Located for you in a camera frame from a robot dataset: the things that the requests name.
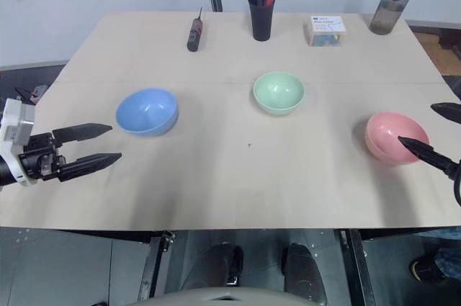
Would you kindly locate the black pen cup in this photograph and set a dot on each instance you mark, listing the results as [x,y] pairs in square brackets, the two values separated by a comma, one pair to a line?
[261,21]

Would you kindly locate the black red precision screwdriver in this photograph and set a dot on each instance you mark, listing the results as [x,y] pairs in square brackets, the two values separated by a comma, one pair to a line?
[195,34]

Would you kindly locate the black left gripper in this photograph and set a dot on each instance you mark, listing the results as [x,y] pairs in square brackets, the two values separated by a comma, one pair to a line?
[39,156]

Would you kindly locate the blue plastic bowl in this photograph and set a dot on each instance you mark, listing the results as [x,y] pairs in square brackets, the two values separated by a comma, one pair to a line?
[147,111]

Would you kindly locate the pink plastic bowl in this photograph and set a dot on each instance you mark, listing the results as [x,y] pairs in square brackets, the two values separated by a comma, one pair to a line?
[389,137]

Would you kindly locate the clear box of coloured clips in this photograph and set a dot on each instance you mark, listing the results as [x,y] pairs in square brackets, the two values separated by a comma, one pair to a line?
[326,30]

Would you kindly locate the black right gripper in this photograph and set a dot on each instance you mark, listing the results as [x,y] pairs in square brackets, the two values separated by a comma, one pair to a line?
[456,171]

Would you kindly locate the black metal table leg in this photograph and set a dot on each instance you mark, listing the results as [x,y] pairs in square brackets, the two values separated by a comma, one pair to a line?
[155,266]
[356,270]

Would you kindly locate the red black tool clutter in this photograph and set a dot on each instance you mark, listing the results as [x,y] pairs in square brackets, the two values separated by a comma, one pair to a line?
[32,94]

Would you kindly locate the grey water bottle black lid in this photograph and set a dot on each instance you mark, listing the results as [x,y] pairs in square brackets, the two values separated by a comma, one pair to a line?
[389,11]

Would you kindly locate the dark rounded shape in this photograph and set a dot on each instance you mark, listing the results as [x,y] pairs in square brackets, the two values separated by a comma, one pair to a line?
[304,271]
[223,264]

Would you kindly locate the green plastic bowl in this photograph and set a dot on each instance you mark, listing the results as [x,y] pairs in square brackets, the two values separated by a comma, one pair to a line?
[279,91]

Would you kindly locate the person's dark shoe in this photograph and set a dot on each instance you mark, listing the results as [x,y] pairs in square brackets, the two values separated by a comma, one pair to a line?
[426,270]

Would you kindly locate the grey robot torso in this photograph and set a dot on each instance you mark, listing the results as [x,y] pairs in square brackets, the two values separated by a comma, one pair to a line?
[230,297]

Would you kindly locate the person's blue jeans leg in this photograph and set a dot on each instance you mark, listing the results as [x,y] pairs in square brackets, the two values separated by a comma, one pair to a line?
[450,253]

